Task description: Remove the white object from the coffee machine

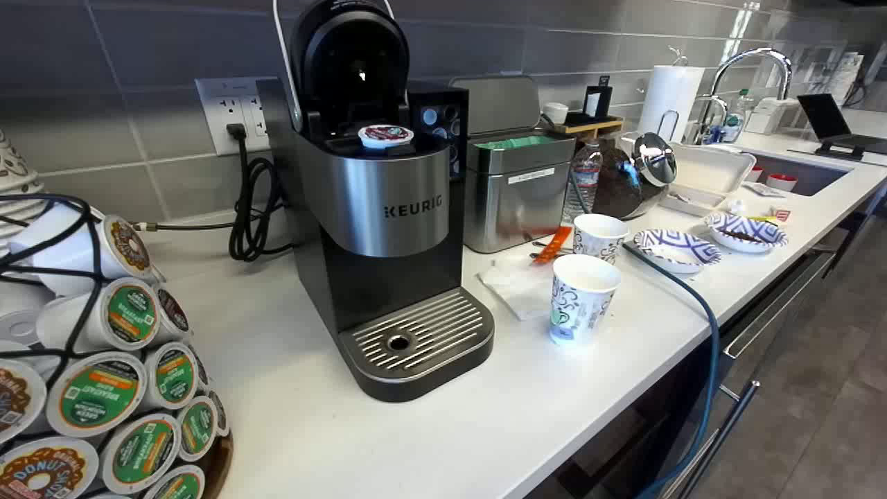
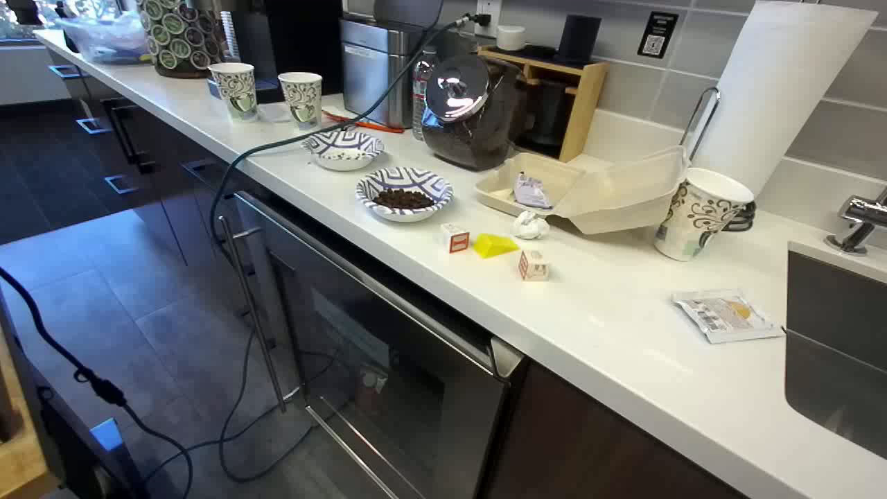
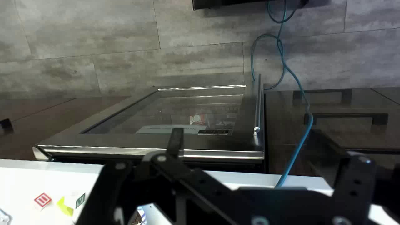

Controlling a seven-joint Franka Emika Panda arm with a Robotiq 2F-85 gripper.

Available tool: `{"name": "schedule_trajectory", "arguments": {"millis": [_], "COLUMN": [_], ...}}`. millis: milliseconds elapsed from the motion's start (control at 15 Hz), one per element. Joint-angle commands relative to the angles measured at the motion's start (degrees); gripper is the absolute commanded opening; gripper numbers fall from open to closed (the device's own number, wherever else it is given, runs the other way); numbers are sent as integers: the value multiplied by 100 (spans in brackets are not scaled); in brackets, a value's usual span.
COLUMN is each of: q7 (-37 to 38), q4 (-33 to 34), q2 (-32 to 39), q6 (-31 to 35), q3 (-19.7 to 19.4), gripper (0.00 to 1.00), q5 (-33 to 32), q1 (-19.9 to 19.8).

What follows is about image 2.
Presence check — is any patterned bowl with coffee grounds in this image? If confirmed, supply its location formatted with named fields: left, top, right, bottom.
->
left=357, top=167, right=454, bottom=226

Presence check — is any black coffee grinder silver lid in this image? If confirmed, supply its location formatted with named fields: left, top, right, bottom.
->
left=418, top=47, right=518, bottom=171

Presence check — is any red small packet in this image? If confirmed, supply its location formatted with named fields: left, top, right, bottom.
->
left=450, top=234, right=471, bottom=253

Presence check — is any yellow sweetener packet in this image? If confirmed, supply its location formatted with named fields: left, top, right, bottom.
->
left=471, top=234, right=518, bottom=259

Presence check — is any crumpled white paper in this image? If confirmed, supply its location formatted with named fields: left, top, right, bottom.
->
left=514, top=210, right=548, bottom=241

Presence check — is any small white cube packet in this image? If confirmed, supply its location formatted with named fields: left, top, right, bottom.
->
left=518, top=249, right=551, bottom=280

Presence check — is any orange strip packet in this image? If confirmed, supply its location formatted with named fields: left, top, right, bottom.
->
left=321, top=112, right=407, bottom=134

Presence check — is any beige takeout box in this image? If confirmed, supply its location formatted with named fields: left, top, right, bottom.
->
left=476, top=149, right=685, bottom=237

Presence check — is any stainless steel canister box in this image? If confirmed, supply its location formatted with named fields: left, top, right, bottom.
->
left=340, top=20, right=421, bottom=129

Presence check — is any patterned paper cup near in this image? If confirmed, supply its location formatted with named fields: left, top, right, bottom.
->
left=277, top=72, right=321, bottom=129

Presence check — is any patterned paper cup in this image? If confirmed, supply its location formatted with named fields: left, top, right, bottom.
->
left=277, top=72, right=321, bottom=129
left=210, top=62, right=257, bottom=119

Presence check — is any wooden shelf stand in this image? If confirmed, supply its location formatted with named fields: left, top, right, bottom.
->
left=480, top=47, right=606, bottom=162

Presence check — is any patterned ceramic mug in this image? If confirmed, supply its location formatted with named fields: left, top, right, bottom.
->
left=654, top=167, right=756, bottom=262

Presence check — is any patterned paper cup far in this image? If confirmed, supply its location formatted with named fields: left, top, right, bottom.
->
left=210, top=62, right=257, bottom=119

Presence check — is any flat snack packet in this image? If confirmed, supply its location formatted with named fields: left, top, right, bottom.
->
left=672, top=292, right=780, bottom=343

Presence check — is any stainless steel sink basin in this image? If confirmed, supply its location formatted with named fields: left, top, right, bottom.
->
left=784, top=249, right=887, bottom=458

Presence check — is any white paper towel roll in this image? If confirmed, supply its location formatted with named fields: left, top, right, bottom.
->
left=694, top=0, right=875, bottom=194

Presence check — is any chrome sink faucet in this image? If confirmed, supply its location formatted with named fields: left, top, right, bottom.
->
left=830, top=190, right=887, bottom=256

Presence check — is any black power cable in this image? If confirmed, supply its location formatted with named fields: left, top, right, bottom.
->
left=0, top=11, right=493, bottom=499

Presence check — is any wire pod carousel rack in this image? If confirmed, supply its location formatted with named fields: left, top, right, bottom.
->
left=137, top=0, right=223, bottom=77

